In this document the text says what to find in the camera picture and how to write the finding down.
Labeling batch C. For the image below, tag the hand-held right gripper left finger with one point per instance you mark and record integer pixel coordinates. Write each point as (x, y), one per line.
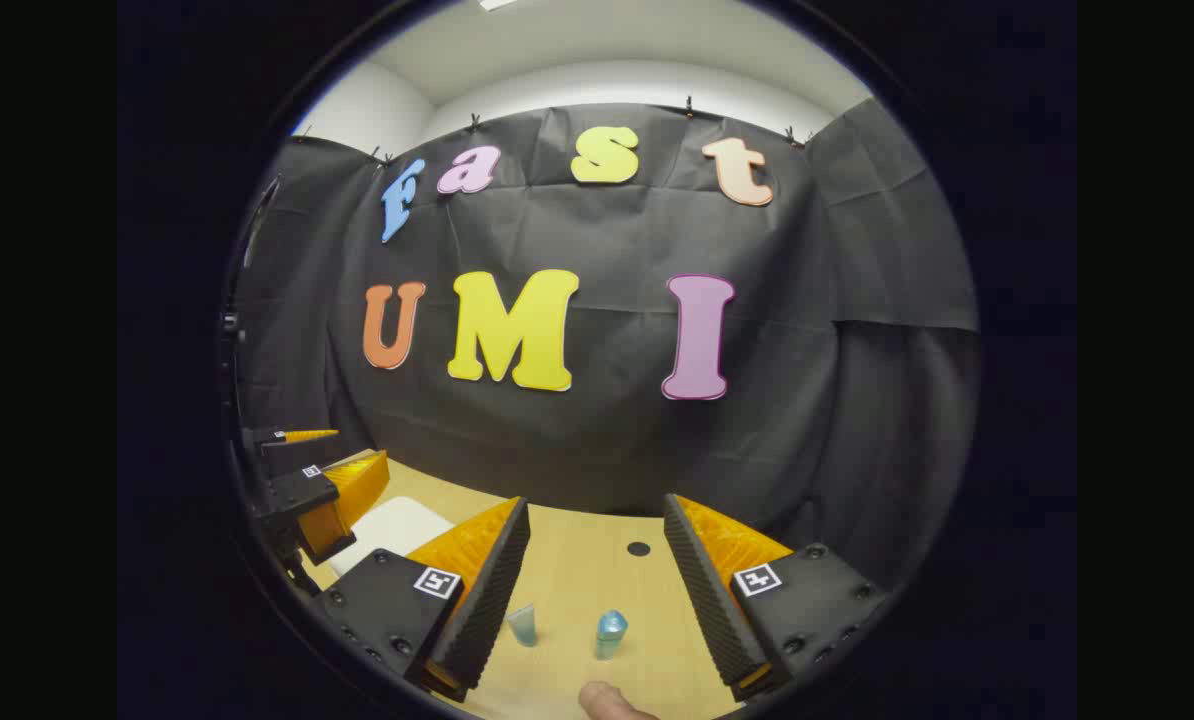
(487, 610)

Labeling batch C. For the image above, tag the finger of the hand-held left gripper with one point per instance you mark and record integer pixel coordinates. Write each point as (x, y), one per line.
(287, 452)
(302, 495)

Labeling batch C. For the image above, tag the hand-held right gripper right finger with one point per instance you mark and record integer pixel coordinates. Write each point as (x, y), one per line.
(712, 610)

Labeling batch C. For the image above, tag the white suitcase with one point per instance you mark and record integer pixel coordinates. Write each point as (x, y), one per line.
(397, 525)

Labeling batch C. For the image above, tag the blue capped bottle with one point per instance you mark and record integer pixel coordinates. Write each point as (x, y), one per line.
(611, 635)

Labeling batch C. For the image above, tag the black backdrop cloth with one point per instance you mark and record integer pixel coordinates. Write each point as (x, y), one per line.
(607, 450)

